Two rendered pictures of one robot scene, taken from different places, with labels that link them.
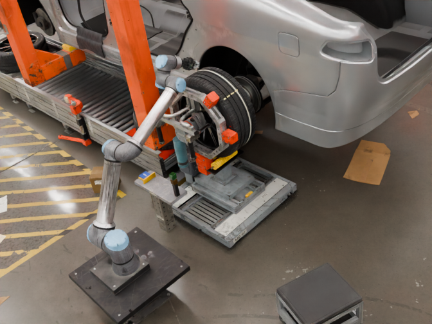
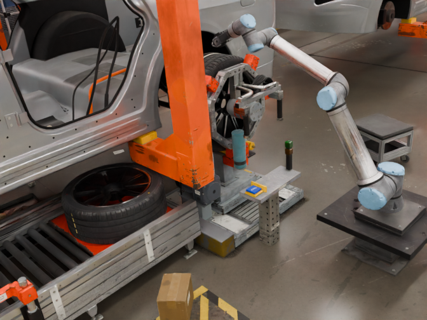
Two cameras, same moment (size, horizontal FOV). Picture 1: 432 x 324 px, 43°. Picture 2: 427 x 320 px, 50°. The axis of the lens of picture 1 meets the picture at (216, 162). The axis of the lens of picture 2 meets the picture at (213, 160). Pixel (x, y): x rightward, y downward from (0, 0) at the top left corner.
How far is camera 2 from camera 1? 489 cm
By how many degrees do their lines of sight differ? 76
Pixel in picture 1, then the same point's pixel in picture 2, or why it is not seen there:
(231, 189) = (246, 174)
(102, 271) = (401, 220)
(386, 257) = (305, 137)
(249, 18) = not seen: outside the picture
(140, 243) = (344, 207)
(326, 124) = (271, 54)
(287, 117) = not seen: hidden behind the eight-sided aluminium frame
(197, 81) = (225, 58)
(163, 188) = (275, 179)
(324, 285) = (373, 122)
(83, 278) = (410, 240)
